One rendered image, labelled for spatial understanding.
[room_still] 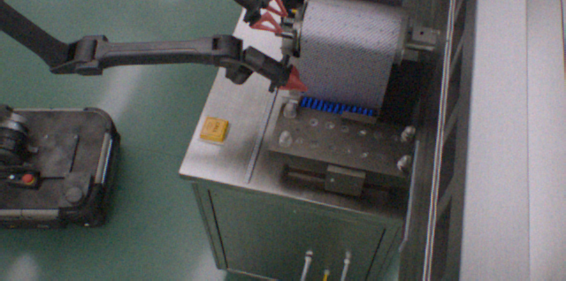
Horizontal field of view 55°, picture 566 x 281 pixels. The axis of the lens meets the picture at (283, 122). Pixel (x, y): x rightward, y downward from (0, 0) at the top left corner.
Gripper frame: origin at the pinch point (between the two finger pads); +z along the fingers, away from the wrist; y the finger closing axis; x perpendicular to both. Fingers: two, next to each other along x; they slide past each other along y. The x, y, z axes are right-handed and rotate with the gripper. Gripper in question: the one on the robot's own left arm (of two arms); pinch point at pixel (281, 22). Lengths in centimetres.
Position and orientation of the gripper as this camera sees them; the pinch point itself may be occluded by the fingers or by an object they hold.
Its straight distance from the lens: 144.2
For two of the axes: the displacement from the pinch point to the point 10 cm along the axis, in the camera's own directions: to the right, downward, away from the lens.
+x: 6.2, -3.2, -7.1
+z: 7.5, 5.0, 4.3
